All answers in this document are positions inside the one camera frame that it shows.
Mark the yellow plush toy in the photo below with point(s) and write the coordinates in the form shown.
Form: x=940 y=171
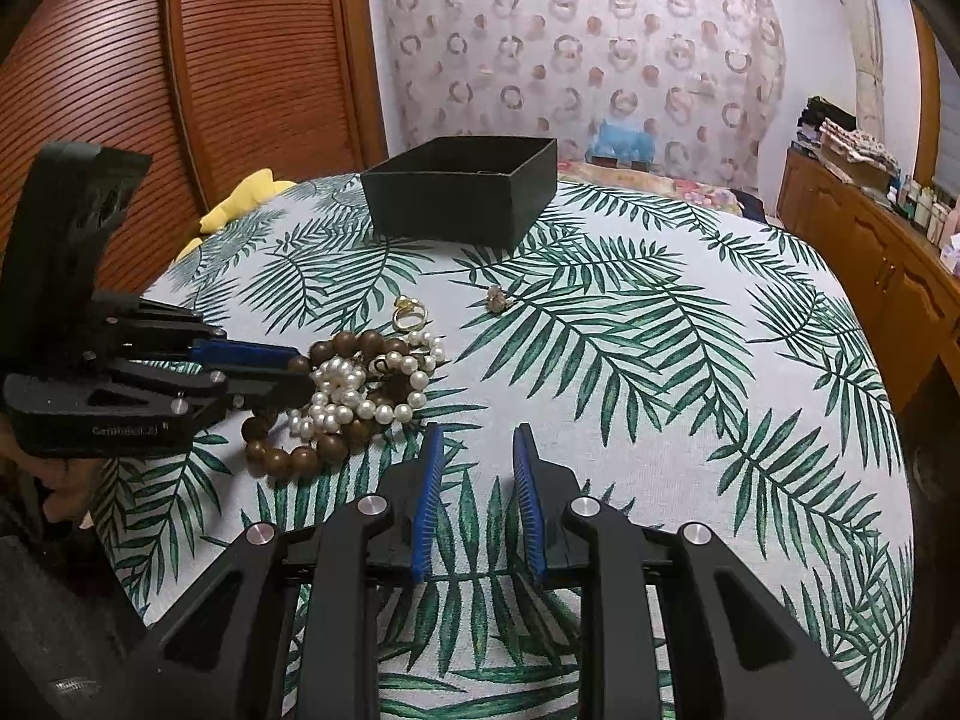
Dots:
x=244 y=202

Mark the white pearl strand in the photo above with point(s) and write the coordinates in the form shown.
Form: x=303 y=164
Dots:
x=341 y=397

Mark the leaf print tablecloth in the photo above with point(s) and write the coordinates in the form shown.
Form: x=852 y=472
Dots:
x=637 y=390

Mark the person's left hand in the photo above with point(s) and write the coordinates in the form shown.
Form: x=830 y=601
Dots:
x=64 y=491

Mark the grey window blind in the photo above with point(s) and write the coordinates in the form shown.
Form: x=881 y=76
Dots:
x=951 y=135

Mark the wooden louvered wardrobe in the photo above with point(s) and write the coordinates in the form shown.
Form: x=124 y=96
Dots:
x=225 y=90

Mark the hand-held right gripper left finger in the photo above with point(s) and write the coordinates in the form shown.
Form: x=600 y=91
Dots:
x=427 y=510

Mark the pink tissue box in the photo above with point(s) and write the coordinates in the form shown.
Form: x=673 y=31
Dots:
x=952 y=253

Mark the stack of folded clothes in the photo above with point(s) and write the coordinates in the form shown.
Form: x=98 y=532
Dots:
x=847 y=139

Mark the blue plush toy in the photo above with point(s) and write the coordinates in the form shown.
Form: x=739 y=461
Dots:
x=621 y=141

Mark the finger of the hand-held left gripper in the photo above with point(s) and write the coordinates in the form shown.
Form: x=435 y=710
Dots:
x=270 y=391
x=240 y=354

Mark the row of cosmetic bottles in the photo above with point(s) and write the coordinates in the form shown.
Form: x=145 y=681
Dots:
x=926 y=210

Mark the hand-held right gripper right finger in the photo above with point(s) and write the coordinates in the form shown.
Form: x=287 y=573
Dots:
x=529 y=517

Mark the black square box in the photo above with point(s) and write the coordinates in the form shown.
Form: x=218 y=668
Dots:
x=450 y=199

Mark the wooden low cabinet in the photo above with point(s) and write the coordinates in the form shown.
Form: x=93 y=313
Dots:
x=855 y=262

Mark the beige wrapped pipe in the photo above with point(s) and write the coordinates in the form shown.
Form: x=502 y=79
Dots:
x=862 y=30

